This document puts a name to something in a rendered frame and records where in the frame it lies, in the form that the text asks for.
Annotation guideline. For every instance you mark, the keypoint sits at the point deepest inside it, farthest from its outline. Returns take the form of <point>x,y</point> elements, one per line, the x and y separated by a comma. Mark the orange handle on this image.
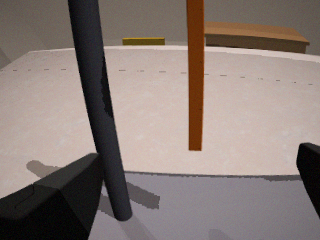
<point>196,54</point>

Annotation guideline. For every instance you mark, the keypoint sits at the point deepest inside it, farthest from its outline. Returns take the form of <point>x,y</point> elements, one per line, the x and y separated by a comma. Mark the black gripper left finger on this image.
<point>60,206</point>

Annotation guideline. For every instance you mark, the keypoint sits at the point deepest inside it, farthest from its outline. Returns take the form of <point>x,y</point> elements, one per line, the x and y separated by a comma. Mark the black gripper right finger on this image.
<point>308,164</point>

